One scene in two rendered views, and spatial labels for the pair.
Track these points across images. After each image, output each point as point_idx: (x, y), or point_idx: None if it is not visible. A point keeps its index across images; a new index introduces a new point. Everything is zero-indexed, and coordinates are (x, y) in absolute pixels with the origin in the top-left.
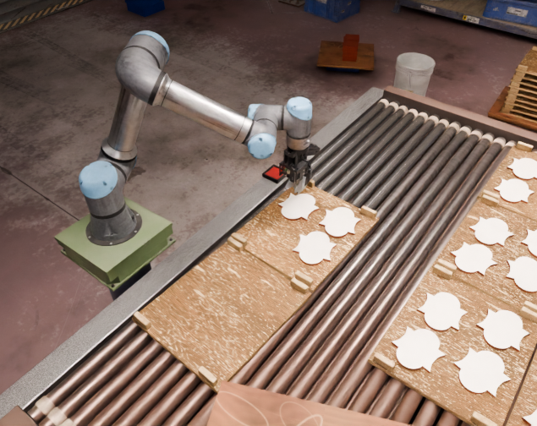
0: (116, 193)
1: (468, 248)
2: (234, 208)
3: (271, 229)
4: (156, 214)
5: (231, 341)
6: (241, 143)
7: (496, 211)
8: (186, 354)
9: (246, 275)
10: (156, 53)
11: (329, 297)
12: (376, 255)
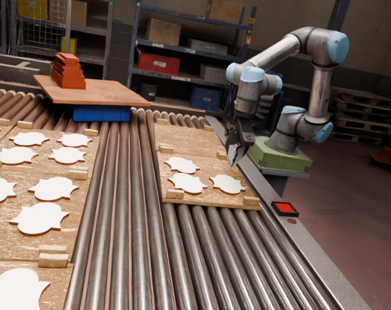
0: (282, 117)
1: (62, 193)
2: (261, 180)
3: (220, 169)
4: (278, 154)
5: (169, 131)
6: None
7: (37, 249)
8: (178, 127)
9: (197, 149)
10: (314, 33)
11: (145, 155)
12: (139, 179)
